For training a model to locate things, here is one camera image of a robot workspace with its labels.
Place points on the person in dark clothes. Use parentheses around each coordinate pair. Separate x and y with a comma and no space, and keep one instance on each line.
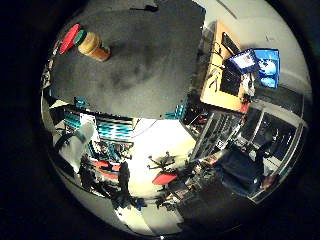
(238,170)

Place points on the red bowl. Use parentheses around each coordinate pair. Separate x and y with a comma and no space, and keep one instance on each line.
(69,38)

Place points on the black keyboard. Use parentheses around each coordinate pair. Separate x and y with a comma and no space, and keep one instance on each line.
(230,42)

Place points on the orange juice bottle green cap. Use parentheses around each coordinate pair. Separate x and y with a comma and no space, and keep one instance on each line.
(93,46)

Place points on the black computer case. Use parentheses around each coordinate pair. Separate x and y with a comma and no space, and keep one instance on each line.
(230,81)

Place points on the teal storage bin shelf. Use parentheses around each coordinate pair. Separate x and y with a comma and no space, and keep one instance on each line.
(113,129)

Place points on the blue screen monitor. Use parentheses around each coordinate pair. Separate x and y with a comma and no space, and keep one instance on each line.
(268,68)

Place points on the laptop with lit screen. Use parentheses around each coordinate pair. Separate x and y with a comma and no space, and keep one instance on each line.
(245,60)

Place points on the person in grey top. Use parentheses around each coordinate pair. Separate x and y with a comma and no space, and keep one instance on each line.
(77,146)

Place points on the red office chair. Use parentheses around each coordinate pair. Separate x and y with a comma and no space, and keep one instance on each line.
(164,178)

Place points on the wooden desk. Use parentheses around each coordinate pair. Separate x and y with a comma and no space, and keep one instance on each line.
(213,95)

